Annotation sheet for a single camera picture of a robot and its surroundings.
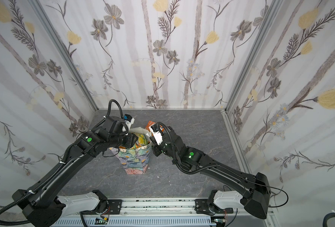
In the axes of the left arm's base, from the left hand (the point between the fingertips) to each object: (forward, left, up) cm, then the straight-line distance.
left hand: (133, 133), depth 71 cm
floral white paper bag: (-10, 0, -10) cm, 14 cm away
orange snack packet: (+27, -5, -26) cm, 38 cm away
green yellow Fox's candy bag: (0, -3, -7) cm, 8 cm away
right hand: (-4, -8, +4) cm, 10 cm away
